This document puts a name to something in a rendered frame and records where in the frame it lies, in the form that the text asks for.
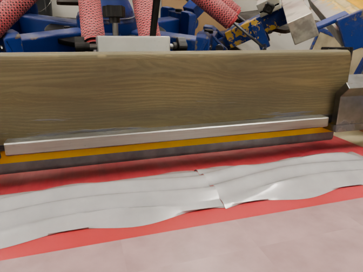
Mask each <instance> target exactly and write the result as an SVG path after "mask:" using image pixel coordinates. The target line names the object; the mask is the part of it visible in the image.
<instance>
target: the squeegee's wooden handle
mask: <svg viewBox="0 0 363 272"><path fill-rule="evenodd" d="M350 65H351V53H350V52H349V51H348V50H221V51H104V52H0V151H5V149H4V143H5V141H6V140H7V139H13V138H26V137H40V136H48V135H61V134H75V133H89V132H102V131H116V130H130V129H138V128H152V127H165V126H179V125H192V124H206V123H220V122H227V121H241V120H255V119H268V118H282V117H296V116H304V115H317V114H321V115H324V116H327V117H329V120H328V122H329V123H331V122H332V114H333V107H334V100H335V93H336V91H338V90H339V89H340V88H341V87H342V86H343V85H344V84H345V83H348V76H349V70H350Z"/></svg>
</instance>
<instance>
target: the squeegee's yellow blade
mask: <svg viewBox="0 0 363 272"><path fill-rule="evenodd" d="M324 132H332V131H330V130H327V129H325V128H323V127H318V128H307V129H300V130H288V131H276V132H265V133H253V134H242V135H230V136H223V137H212V138H200V139H189V140H177V141H165V142H154V143H147V144H135V145H124V146H112V147H101V148H89V149H77V150H70V151H59V152H47V153H36V154H24V155H13V156H6V155H5V151H0V152H1V159H0V164H8V163H14V162H25V161H36V160H47V159H58V158H69V157H80V156H86V155H97V154H108V153H119V152H130V151H141V150H147V149H158V148H169V147H180V146H191V145H202V144H213V143H219V142H230V141H241V140H252V139H263V138H274V137H285V136H291V135H302V134H313V133H324Z"/></svg>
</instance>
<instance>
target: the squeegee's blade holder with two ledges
mask: <svg viewBox="0 0 363 272"><path fill-rule="evenodd" d="M328 120H329V117H327V116H324V115H321V114H317V115H304V116H296V117H282V118H268V119H255V120H241V121H227V122H220V123H206V124H192V125H179V126H165V127H151V128H138V129H130V130H116V131H102V132H89V133H75V134H61V135H48V136H40V137H26V138H13V139H7V140H6V141H5V143H4V149H5V155H6V156H13V155H24V154H36V153H47V152H59V151H70V150H77V149H89V148H101V147H112V146H124V145H135V144H147V143H154V142H165V141H177V140H189V139H200V138H212V137H223V136H230V135H242V134H253V133H265V132H276V131H288V130H300V129H307V128H318V127H327V126H328Z"/></svg>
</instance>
